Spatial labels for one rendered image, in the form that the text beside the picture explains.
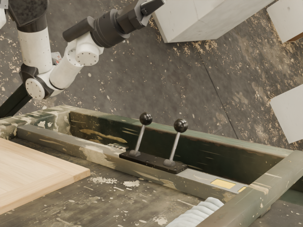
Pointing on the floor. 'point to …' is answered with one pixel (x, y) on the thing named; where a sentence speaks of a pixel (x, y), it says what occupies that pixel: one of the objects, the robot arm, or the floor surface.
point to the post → (15, 102)
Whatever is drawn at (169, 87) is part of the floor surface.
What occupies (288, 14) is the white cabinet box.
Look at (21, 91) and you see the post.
